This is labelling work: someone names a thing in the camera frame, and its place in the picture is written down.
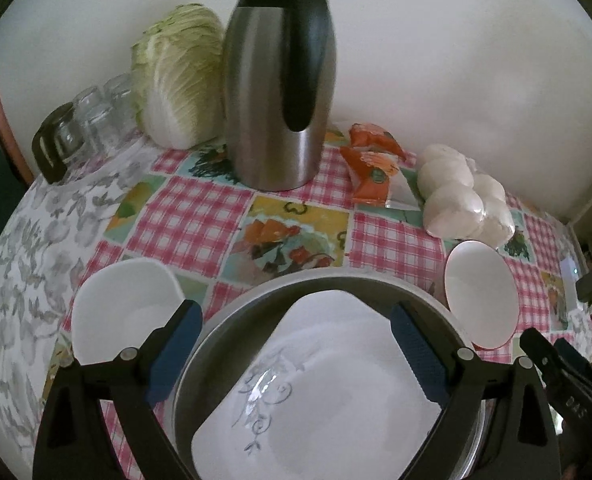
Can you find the white bowl strawberry print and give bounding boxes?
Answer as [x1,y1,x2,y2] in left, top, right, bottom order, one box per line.
[442,240,519,350]

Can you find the white square floral plate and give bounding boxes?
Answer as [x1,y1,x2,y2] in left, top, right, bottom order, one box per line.
[191,290,441,479]

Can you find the small white square dish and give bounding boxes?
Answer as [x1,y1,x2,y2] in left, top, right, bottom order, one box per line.
[72,258,184,365]

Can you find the grey metal pan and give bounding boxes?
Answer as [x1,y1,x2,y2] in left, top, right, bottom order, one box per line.
[167,270,469,479]

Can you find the grey floral tablecloth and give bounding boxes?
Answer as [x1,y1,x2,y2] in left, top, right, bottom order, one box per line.
[0,139,161,479]

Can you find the bag of steamed buns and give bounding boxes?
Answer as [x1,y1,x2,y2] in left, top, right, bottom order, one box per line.
[416,144,516,249]

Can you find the orange snack packet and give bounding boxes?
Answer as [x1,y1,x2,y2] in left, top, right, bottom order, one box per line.
[339,122,419,210]

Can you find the glass jar black lid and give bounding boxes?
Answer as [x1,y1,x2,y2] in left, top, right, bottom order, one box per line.
[31,102,84,184]

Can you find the clear drinking glass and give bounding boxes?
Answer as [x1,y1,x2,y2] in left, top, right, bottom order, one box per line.
[74,73,136,156]

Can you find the napa cabbage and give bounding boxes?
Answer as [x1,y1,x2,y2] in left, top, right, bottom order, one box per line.
[131,3,224,150]

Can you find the steel thermos jug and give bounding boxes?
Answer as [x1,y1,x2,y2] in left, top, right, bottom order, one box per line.
[222,0,336,192]

